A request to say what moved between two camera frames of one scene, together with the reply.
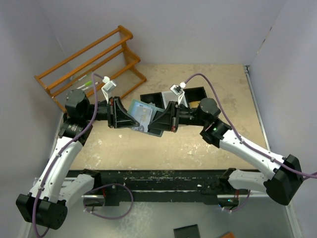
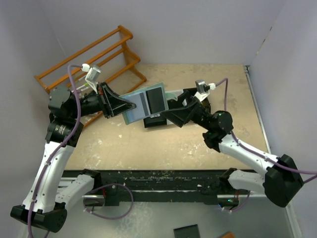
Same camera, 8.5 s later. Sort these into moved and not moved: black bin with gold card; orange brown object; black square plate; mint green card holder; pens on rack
Moved: mint green card holder
Not moved: black square plate; pens on rack; orange brown object; black bin with gold card
